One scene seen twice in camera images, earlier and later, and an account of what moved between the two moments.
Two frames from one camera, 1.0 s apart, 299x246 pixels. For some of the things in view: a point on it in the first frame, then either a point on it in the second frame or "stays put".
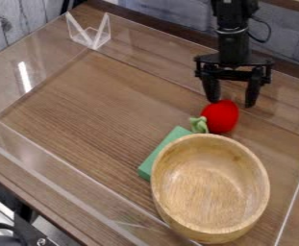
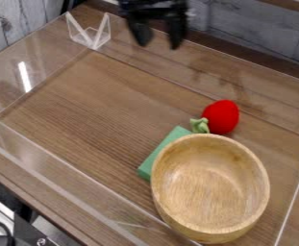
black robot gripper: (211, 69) -> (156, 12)
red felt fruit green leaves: (219, 117) stays put
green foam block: (176, 134) stays put
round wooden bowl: (209, 187) stays put
